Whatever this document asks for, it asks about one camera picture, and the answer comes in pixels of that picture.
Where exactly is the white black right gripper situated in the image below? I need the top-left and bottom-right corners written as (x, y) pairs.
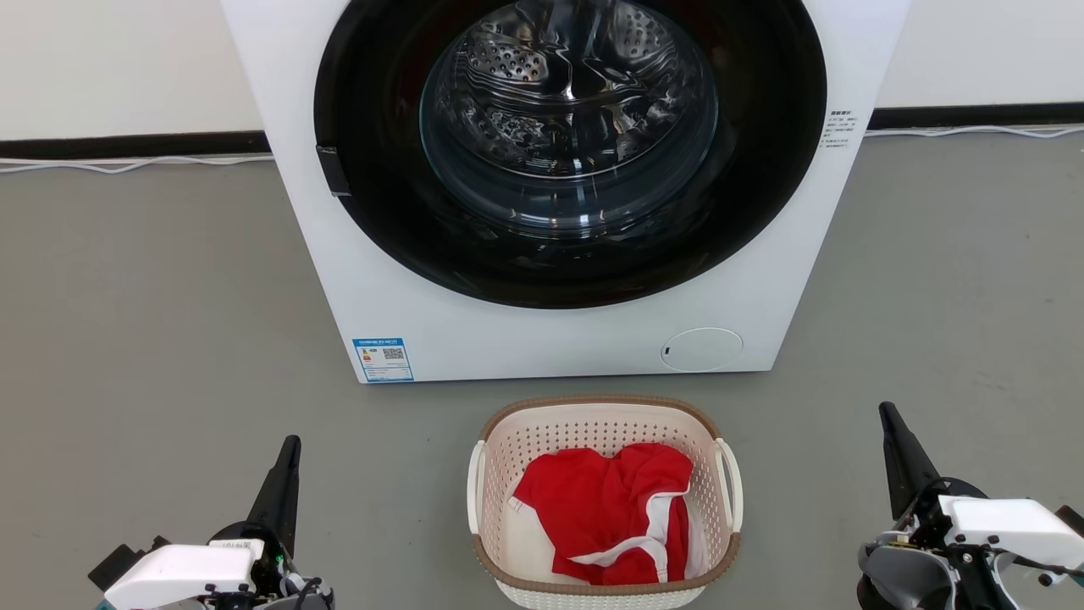
top-left (878, 402), bottom-right (1084, 572)

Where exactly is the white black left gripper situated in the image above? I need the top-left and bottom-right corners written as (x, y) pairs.
top-left (88, 435), bottom-right (302, 610)

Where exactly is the white brown-rimmed laundry basket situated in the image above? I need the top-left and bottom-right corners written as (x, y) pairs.
top-left (467, 394), bottom-right (744, 610)

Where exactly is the blue energy label sticker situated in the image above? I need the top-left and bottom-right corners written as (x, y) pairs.
top-left (352, 337), bottom-right (415, 383)

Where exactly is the white front-load washing machine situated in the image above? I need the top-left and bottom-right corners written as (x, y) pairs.
top-left (222, 0), bottom-right (914, 384)

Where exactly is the round white filter cover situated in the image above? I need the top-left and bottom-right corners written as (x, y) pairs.
top-left (661, 327), bottom-right (744, 373)

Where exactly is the red garment with white trim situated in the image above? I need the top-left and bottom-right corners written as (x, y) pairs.
top-left (513, 442), bottom-right (695, 586)

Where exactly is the small printed text label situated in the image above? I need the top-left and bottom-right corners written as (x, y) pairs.
top-left (820, 107), bottom-right (860, 150)

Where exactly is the black round washer door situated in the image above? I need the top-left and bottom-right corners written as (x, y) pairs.
top-left (314, 0), bottom-right (828, 309)

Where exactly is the steel washer drum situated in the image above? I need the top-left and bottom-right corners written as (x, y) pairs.
top-left (421, 0), bottom-right (720, 238)

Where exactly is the black door handle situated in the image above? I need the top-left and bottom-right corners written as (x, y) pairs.
top-left (317, 145), bottom-right (351, 197)

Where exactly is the white floor cable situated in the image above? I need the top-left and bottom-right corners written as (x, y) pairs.
top-left (0, 153), bottom-right (275, 175)
top-left (866, 125), bottom-right (1084, 139)

